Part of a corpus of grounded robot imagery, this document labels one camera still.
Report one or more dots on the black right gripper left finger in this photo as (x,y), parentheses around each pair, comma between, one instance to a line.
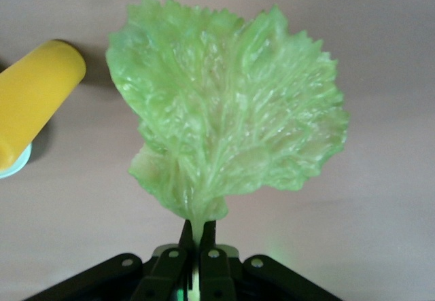
(163,274)

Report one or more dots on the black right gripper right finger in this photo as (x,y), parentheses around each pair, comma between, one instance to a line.
(217,274)

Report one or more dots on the mint green plate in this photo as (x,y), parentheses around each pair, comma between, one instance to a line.
(23,165)

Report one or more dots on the yellow mustard squeeze bottle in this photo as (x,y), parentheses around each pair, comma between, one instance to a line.
(34,93)

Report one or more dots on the green lettuce leaf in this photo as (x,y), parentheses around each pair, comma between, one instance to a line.
(221,110)

